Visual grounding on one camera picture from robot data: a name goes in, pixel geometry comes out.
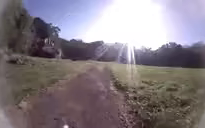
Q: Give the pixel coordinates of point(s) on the brown dirt path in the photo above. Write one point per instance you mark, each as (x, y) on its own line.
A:
(83, 100)

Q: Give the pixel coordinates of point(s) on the row of trees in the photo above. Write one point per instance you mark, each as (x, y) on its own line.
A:
(163, 55)

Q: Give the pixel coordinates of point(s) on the green grass field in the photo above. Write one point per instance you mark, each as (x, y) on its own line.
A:
(163, 90)

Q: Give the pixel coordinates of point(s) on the large dark tree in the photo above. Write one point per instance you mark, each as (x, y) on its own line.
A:
(40, 36)

